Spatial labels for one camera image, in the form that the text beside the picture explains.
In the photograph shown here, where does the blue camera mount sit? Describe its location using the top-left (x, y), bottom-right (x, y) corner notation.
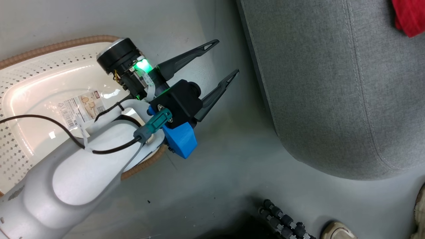
top-left (148, 106), bottom-right (198, 160)

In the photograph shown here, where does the teal cable connector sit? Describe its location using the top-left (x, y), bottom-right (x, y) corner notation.
top-left (133, 108), bottom-right (173, 144)

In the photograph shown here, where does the black left gripper body green band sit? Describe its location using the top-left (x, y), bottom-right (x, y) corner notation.
top-left (96, 38), bottom-right (173, 100)

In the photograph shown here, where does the beige shoe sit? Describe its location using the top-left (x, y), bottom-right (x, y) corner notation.
top-left (320, 221), bottom-right (358, 239)
top-left (411, 184), bottom-right (425, 239)

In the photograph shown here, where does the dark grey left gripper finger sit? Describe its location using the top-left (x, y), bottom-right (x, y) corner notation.
top-left (155, 39), bottom-right (220, 82)
top-left (194, 69), bottom-right (240, 122)

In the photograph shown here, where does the paper label sticker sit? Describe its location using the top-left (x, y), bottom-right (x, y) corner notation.
top-left (58, 90), bottom-right (107, 130)

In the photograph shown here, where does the short black arm cable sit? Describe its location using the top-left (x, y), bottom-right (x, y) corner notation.
top-left (95, 95), bottom-right (138, 122)

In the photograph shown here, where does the grey fabric sofa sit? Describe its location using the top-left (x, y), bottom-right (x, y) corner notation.
top-left (236, 0), bottom-right (425, 181)

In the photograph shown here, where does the red and white fleece garment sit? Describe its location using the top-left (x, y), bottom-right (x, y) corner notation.
top-left (391, 0), bottom-right (425, 38)

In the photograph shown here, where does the long black arm cable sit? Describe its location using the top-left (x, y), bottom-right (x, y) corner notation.
top-left (0, 115), bottom-right (143, 155)

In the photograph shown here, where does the white perforated laundry basket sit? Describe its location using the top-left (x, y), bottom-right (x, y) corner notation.
top-left (0, 35), bottom-right (168, 196)

